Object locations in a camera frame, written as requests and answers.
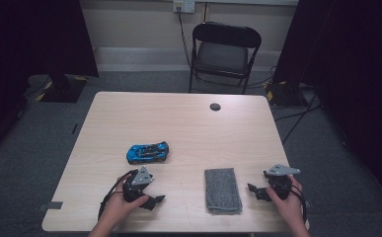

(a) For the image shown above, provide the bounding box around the grey towel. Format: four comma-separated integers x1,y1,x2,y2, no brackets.
203,167,243,215

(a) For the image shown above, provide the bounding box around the white wall socket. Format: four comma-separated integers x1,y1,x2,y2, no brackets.
173,0,196,14

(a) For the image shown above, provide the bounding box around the black folding chair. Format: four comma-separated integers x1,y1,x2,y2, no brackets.
188,21,263,96

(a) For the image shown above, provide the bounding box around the black floor cable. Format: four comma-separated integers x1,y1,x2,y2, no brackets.
273,90,323,146

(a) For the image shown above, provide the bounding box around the black wall cable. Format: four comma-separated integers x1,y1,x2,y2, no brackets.
177,6,192,67

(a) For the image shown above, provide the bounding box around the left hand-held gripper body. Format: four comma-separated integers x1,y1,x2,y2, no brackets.
122,166,154,203

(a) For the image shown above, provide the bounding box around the person's right hand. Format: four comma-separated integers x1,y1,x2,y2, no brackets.
266,175,308,230

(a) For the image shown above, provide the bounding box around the person's left hand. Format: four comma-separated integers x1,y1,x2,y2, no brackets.
101,177,150,230

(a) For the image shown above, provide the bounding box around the blue toy car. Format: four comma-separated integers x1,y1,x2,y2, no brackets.
125,140,170,165

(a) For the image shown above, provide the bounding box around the grey tape strip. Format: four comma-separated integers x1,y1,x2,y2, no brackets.
38,200,64,212

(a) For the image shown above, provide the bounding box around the black curtain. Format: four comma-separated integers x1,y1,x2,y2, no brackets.
271,0,382,210
0,0,100,166

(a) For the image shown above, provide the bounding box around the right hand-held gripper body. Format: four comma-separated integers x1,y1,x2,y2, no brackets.
263,163,301,201

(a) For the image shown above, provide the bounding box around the right hand-held gripper black cable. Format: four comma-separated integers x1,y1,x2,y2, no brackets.
290,184,309,221

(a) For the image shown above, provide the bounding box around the black stand base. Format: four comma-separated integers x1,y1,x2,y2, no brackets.
266,80,310,108
39,73,88,104

